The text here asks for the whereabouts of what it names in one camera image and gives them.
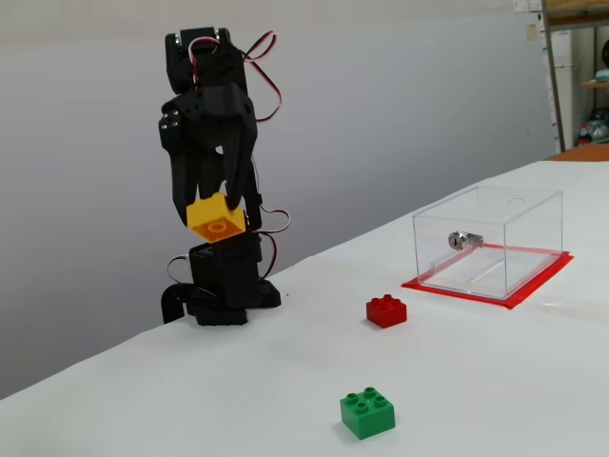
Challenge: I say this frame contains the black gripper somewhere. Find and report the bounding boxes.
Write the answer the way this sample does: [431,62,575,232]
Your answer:
[158,84,259,226]

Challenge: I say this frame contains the yellow lego brick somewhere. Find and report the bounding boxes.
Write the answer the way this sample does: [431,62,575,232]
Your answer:
[186,192,247,246]

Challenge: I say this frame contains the red lego brick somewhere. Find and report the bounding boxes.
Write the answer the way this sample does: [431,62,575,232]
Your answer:
[365,294,408,329]

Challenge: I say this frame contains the silver box lock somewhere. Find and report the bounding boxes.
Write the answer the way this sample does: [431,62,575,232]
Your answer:
[447,230,485,251]

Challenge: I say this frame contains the transparent plastic box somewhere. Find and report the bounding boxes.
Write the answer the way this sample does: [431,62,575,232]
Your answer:
[411,185,564,301]

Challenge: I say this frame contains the green lego brick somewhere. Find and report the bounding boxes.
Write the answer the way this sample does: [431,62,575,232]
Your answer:
[339,387,397,440]

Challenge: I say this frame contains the black table clamp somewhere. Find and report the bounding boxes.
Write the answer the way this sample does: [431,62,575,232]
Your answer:
[161,283,192,326]

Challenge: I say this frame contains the red tape square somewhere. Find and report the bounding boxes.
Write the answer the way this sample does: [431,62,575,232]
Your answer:
[401,243,576,313]

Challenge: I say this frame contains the orange brown tabletop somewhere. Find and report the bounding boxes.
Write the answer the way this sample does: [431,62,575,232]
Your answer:
[545,142,609,164]

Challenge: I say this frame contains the white refrigerator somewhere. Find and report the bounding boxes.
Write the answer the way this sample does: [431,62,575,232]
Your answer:
[551,26,597,147]

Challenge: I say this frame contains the metal shelf post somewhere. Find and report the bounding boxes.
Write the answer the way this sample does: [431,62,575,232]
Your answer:
[540,0,568,154]

